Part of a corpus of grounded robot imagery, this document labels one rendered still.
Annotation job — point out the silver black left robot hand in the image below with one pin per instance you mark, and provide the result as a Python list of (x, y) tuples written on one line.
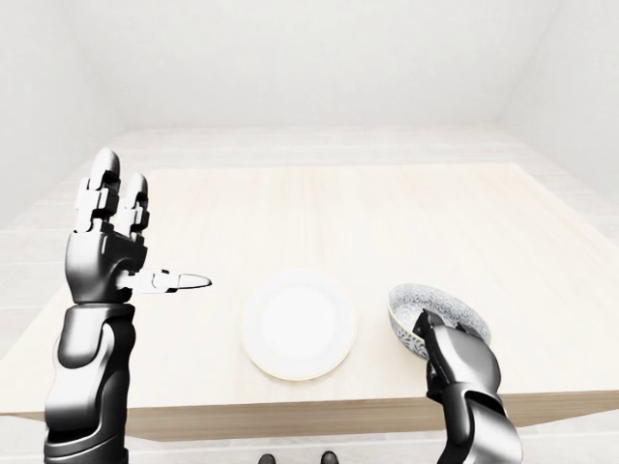
[(94, 263)]

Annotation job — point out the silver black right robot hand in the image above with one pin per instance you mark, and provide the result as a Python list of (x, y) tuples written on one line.
[(459, 357)]

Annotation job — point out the grey patterned bowl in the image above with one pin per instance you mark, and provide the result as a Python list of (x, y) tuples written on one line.
[(447, 307)]

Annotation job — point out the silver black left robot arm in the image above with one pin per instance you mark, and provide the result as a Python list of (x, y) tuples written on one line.
[(87, 382)]

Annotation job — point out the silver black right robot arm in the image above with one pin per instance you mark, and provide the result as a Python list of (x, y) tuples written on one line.
[(481, 430)]

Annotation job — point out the white plate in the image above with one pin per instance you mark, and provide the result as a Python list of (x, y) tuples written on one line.
[(298, 324)]

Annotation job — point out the small dark rounded shape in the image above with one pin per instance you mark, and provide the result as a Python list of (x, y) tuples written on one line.
[(266, 458), (329, 457)]

